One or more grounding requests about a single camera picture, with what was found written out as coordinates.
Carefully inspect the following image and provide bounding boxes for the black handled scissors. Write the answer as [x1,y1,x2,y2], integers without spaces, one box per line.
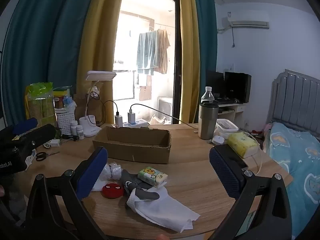
[36,151,60,162]

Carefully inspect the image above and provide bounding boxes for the brown cardboard box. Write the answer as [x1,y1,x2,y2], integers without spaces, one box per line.
[92,126,172,165]

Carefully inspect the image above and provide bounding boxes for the black lamp cable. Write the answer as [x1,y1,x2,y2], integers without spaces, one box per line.
[86,91,100,106]

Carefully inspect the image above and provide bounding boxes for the steel tumbler with black lid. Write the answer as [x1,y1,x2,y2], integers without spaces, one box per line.
[199,101,219,140]

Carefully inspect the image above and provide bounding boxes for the black monitor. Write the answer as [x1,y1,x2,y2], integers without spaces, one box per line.
[224,72,252,103]

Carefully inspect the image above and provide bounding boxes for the small white desk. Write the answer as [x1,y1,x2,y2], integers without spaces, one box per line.
[217,102,248,125]

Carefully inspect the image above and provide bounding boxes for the brown jar with green lid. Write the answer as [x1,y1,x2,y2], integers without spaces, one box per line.
[53,87,73,109]

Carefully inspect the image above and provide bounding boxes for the dark door frame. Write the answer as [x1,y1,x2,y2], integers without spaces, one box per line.
[174,0,182,125]

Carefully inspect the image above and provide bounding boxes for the grey padded headboard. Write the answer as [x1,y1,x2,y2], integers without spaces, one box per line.
[266,69,320,140]

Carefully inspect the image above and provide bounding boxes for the white air conditioner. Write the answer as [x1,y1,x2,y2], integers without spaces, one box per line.
[221,16,270,29]

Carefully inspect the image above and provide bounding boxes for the yellow curtain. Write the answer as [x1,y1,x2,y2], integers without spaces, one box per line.
[176,0,202,124]
[77,0,125,125]

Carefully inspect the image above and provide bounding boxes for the green snack bag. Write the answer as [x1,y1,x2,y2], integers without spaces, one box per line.
[24,82,57,128]

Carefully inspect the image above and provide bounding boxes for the dark grey sock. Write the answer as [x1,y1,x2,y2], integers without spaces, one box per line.
[120,169,160,201]

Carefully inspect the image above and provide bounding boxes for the red spider plush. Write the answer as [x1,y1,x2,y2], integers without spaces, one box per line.
[101,183,124,200]

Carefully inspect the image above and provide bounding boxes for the green cartoon tissue pack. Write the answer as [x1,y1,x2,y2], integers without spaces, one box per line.
[137,167,168,189]

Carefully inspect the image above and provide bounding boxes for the yellow tissue pack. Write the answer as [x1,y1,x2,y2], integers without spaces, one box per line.
[227,132,260,158]

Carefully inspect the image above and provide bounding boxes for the white power strip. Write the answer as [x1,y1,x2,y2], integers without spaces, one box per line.
[115,119,148,128]

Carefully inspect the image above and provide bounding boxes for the white plastic basket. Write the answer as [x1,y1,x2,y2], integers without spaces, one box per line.
[55,111,76,135]

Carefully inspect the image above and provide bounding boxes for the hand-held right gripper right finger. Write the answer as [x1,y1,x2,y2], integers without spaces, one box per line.
[209,146,293,240]

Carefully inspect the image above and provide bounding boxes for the clear crinkled plastic bag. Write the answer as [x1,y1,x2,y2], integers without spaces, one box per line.
[104,162,123,180]

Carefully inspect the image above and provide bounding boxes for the hanging tan garment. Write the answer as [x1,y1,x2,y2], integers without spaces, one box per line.
[157,29,171,74]

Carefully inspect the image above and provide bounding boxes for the teal curtain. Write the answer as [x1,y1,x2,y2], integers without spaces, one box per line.
[195,0,218,73]
[1,0,100,130]

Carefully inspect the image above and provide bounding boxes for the white lidded food container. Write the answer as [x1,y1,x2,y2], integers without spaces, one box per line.
[215,119,239,132]

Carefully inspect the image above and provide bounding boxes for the blue packets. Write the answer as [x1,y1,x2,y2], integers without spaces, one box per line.
[62,96,76,113]

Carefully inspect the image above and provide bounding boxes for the hanging teal towel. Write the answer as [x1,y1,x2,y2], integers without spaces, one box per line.
[136,31,159,76]

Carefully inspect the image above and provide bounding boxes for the black and white charging cable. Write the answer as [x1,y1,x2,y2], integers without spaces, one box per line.
[130,103,199,133]

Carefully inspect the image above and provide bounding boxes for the white foam wraps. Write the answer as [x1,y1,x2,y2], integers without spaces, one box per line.
[126,187,200,232]

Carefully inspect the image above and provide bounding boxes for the white desk lamp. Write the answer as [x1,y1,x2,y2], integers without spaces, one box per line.
[79,71,117,137]

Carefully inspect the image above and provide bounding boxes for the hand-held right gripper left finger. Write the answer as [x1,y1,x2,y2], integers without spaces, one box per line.
[25,146,108,240]

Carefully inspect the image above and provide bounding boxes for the clear plastic water bottle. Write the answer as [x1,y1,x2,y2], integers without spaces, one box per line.
[201,86,213,103]

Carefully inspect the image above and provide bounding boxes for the white paper leaflet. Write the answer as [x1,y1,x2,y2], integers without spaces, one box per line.
[25,149,37,166]

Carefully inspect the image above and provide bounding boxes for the white balcony appliance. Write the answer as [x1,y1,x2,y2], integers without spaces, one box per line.
[158,97,173,117]

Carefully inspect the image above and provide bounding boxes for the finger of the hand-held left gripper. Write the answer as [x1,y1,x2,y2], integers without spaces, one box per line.
[19,124,56,151]
[12,118,38,137]

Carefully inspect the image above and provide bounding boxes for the light blue printed blanket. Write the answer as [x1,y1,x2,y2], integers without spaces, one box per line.
[265,122,320,239]

